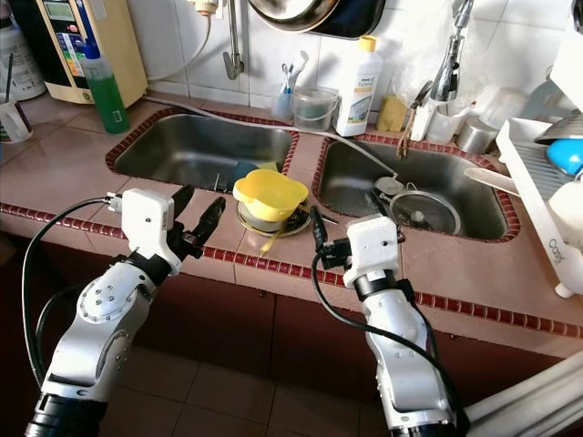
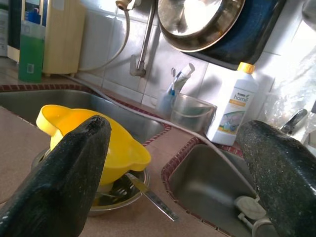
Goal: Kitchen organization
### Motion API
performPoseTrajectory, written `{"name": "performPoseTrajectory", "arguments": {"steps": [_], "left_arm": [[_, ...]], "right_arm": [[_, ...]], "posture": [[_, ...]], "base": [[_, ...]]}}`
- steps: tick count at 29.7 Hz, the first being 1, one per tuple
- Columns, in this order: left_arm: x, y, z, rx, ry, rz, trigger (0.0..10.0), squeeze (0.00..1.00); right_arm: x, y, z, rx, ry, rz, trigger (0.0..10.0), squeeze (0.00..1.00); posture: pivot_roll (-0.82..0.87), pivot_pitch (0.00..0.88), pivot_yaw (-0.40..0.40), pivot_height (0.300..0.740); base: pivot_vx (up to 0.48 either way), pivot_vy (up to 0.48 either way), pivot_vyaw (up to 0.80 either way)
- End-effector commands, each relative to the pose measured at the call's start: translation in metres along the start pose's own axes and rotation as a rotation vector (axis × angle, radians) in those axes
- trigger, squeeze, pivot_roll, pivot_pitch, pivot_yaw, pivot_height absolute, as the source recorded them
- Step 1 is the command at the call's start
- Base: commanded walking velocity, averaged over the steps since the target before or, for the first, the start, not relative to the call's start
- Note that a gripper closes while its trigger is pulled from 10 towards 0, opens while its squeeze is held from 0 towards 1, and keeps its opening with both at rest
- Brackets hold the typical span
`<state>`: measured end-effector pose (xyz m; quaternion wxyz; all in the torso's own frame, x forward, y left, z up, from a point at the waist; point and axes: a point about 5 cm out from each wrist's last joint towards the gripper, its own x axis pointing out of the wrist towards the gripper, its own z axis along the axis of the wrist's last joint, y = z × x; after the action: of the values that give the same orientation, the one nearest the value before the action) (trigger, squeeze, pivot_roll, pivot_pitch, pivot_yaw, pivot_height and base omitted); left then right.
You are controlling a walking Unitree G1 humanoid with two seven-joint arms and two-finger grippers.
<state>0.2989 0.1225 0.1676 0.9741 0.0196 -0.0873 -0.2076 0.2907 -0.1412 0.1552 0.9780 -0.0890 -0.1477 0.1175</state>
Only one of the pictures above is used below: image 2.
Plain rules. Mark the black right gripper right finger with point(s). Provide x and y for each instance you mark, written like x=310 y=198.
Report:
x=284 y=177

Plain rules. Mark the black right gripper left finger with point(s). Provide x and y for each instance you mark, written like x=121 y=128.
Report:
x=61 y=177

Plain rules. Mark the steel bowl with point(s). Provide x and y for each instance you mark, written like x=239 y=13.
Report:
x=116 y=205

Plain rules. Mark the yellow plastic bowl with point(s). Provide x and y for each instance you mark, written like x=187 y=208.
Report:
x=123 y=153

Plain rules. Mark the steel fork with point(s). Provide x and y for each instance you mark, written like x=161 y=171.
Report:
x=153 y=197

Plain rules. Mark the chrome swivel faucet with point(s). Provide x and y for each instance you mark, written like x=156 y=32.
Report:
x=295 y=119

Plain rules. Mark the steel sink basin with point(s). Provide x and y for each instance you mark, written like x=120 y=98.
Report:
x=205 y=182
x=19 y=101

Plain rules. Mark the white detergent bottle yellow cap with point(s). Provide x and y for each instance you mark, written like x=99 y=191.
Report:
x=232 y=111

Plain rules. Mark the clear plastic bag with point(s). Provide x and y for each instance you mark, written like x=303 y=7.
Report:
x=296 y=86

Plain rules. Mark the clear plastic bucket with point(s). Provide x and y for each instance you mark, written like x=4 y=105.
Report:
x=192 y=116

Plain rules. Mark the green liquid soap bottle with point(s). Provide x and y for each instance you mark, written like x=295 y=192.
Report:
x=30 y=54

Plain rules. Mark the clear toothbrush cup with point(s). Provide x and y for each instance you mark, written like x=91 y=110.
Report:
x=165 y=103

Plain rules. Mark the beige water purifier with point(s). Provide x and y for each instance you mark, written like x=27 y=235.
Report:
x=64 y=37

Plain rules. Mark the white toothpaste tube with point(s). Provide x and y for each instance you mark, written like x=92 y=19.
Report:
x=184 y=77

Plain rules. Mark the blue white toothbrush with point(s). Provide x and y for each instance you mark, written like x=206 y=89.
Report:
x=173 y=84

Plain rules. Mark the dark blue hanging pan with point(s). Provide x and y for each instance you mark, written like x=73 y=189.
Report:
x=249 y=37

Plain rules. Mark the hanging steel pan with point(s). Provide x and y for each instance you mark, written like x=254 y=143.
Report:
x=197 y=19

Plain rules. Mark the steel wall tap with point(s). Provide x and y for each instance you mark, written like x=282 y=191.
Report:
x=145 y=37

